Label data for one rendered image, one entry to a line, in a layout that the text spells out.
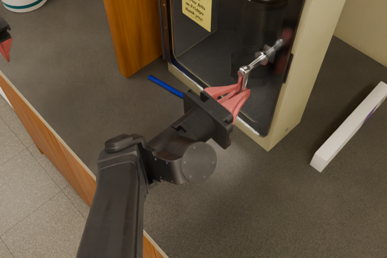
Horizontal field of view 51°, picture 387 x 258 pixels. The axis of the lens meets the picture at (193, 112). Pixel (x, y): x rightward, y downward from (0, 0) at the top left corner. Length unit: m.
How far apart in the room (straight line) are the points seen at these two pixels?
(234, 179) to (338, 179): 0.21
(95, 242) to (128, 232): 0.03
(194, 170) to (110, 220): 0.17
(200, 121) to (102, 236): 0.30
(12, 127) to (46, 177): 0.36
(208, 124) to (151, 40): 0.40
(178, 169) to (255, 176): 0.34
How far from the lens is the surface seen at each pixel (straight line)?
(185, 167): 0.55
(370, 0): 1.09
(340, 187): 0.89
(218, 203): 0.82
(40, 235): 1.90
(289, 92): 0.74
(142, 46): 0.98
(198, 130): 0.63
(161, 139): 0.62
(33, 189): 2.00
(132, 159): 0.55
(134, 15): 0.90
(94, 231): 0.41
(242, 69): 0.66
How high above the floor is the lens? 1.70
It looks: 54 degrees down
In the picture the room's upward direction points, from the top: straight up
